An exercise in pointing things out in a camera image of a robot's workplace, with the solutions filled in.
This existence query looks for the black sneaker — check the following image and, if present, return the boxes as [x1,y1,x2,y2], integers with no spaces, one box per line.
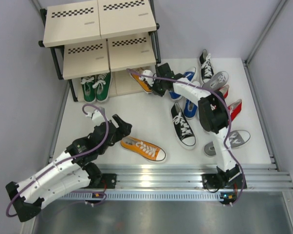
[170,102,196,150]
[199,49,214,83]

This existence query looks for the green sneaker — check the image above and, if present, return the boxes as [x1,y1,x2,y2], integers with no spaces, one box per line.
[81,76,96,103]
[92,72,112,102]

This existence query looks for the blue sneaker upper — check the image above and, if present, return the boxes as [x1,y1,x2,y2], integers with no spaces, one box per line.
[169,67,197,101]

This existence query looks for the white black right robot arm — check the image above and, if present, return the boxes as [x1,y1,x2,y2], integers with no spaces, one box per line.
[145,63,247,193]

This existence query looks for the aluminium mounting rail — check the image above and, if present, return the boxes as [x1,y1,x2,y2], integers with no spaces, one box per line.
[98,164,293,192]

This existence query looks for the blue sneaker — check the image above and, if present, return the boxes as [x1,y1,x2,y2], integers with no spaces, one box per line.
[183,85,198,119]
[169,67,197,101]

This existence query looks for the grey sneaker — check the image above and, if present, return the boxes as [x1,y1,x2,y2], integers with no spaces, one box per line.
[204,130,251,157]
[202,71,229,91]

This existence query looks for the orange sneaker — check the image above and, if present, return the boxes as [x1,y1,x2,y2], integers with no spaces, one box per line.
[120,136,167,163]
[130,67,153,94]

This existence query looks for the red sneaker lower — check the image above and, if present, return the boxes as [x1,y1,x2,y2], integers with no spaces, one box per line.
[228,99,242,121]

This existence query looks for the grey slotted cable duct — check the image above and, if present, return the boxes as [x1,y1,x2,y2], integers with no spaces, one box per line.
[39,189,225,201]

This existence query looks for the red sneaker upper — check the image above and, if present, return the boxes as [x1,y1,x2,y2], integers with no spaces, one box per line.
[218,85,230,98]

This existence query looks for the beige black shoe shelf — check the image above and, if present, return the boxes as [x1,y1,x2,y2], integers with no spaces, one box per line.
[39,0,161,102]

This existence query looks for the grey sneaker in front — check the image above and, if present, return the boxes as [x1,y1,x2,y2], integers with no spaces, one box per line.
[204,130,251,157]

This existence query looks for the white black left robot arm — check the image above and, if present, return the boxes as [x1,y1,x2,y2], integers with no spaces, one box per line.
[5,111,132,222]

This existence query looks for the red sneaker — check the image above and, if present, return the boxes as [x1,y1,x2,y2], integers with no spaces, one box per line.
[228,99,242,121]
[218,85,230,98]

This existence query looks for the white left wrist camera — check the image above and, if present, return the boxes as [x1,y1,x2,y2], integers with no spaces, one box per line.
[86,109,105,126]

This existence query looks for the grey sneaker at back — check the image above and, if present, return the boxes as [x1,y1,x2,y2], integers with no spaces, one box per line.
[202,71,229,91]

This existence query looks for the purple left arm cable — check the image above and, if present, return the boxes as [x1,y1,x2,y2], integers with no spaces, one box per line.
[5,104,110,217]

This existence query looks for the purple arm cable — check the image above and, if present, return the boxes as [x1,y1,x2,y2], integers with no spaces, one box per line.
[5,104,110,217]
[126,68,247,208]

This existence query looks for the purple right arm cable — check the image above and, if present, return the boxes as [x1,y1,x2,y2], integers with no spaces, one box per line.
[126,68,247,208]

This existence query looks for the blue sneaker lower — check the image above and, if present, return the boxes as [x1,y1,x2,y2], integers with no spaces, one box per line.
[183,85,198,119]

